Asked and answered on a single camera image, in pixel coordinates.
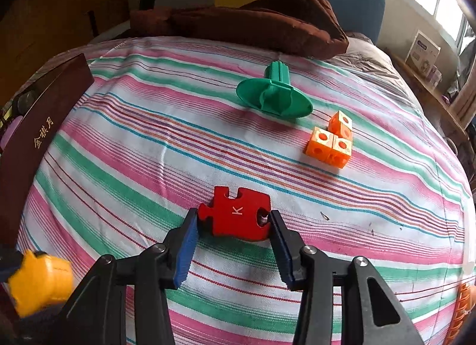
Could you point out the wooden side desk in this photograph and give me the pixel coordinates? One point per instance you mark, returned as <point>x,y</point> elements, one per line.
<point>427,95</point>

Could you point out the grey quilt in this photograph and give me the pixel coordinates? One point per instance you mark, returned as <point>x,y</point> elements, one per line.
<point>368,51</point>

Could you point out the orange plastic basket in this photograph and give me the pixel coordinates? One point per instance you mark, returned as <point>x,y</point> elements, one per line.
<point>463,311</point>

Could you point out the orange linked cubes block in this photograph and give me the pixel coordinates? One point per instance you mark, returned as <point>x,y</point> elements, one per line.
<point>329,147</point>

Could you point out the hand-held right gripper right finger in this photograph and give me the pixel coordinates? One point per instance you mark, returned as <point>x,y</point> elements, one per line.
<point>284,252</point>

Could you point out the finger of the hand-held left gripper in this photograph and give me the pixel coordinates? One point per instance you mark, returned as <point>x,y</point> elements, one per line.
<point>9,261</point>
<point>41,321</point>

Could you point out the striped bed sheet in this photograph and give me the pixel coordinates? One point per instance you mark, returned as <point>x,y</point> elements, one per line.
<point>260,166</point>

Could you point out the brown blanket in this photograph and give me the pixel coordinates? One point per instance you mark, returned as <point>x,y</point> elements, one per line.
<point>260,21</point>

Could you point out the green plunger-shaped toy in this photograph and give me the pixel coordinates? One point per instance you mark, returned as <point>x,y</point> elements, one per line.
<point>275,99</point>

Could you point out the dark red box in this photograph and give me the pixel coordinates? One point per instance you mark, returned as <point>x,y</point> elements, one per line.
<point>41,133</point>

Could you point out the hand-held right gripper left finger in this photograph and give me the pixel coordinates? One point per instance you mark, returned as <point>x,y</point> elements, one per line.
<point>186,252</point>

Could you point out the red puzzle piece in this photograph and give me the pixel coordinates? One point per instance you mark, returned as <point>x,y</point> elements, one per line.
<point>230,218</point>

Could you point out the white cardboard box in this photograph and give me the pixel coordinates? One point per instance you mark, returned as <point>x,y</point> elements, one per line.
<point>422,53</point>

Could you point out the clear glass jar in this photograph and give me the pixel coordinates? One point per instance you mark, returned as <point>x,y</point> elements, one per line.
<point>434,76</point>

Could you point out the purple plastic toy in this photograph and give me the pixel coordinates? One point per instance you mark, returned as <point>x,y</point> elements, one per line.
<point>10,129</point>

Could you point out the yellow plastic toy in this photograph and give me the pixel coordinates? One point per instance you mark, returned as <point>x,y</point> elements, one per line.
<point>41,281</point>

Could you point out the wooden cabinet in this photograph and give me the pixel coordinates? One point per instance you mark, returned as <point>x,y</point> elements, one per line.
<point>55,14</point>

